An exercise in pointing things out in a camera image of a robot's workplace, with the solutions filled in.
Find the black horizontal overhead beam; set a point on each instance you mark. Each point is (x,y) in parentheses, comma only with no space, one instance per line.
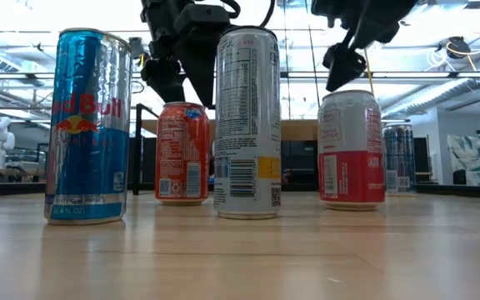
(302,75)

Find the white teal patterned panel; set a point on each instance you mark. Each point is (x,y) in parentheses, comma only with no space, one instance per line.
(467,158)

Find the blue silver Red Bull can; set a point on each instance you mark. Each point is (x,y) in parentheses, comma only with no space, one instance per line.
(90,166)

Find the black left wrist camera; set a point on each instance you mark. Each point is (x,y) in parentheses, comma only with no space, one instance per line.
(202,21)

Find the wooden shelf black metal frame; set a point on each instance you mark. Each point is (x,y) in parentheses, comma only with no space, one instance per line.
(298,130)

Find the orange red soda can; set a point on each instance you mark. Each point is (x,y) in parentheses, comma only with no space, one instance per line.
(181,158)

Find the white red Spindrift can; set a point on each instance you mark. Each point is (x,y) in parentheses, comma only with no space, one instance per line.
(350,175)

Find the black cabinet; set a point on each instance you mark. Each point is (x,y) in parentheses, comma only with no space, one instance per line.
(296,160)

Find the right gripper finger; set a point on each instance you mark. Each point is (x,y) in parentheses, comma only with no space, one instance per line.
(344,66)

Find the black hanging ceiling device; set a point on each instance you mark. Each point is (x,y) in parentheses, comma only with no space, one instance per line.
(138,48)

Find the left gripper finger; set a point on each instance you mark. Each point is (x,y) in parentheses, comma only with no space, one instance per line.
(200,71)
(163,79)

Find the white Celsius can black lid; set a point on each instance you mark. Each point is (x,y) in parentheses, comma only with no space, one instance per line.
(246,125)

